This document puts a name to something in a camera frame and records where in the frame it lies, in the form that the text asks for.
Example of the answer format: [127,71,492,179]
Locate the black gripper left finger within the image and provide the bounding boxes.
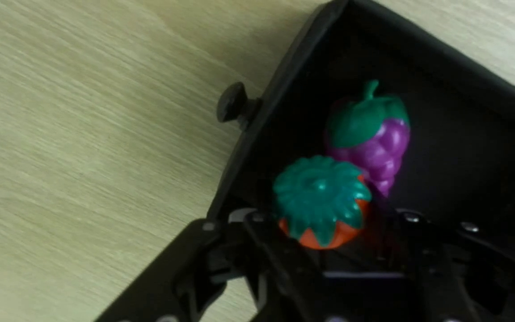
[93,209,331,322]

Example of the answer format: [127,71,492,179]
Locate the orange plastic strawberry green cap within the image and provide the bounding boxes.
[270,154,374,250]

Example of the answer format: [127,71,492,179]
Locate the purple plastic grapes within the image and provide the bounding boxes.
[323,77,413,198]

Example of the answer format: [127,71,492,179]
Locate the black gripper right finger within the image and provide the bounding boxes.
[388,207,515,322]

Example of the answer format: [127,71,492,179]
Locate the black fabric box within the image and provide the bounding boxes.
[205,0,515,252]

